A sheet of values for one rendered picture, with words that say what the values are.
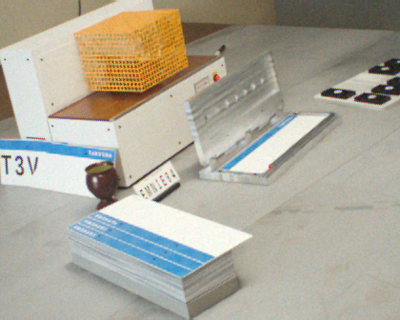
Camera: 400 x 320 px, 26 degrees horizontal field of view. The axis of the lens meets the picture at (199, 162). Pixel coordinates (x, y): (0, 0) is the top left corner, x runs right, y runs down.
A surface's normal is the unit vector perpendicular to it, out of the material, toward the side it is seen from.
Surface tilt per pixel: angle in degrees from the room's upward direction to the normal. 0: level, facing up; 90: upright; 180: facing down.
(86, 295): 0
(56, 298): 0
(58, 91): 90
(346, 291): 0
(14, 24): 90
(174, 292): 90
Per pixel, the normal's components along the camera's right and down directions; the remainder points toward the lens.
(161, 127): 0.83, 0.07
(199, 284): 0.65, 0.18
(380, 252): -0.17, -0.92
